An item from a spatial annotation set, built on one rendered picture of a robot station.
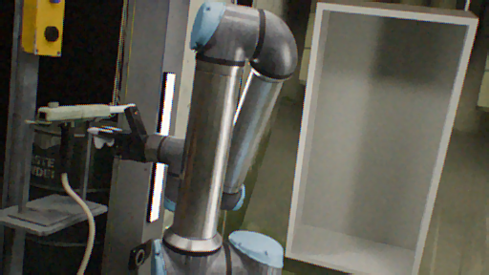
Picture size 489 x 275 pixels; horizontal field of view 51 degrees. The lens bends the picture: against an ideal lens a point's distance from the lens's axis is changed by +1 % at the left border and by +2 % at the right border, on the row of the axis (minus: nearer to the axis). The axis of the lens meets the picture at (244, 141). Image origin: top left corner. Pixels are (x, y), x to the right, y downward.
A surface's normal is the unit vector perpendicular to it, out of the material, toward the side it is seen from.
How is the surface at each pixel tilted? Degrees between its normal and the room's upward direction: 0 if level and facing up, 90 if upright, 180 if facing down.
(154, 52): 90
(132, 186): 90
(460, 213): 57
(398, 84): 102
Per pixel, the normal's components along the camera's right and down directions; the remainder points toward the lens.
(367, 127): -0.32, 0.31
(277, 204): -0.20, -0.44
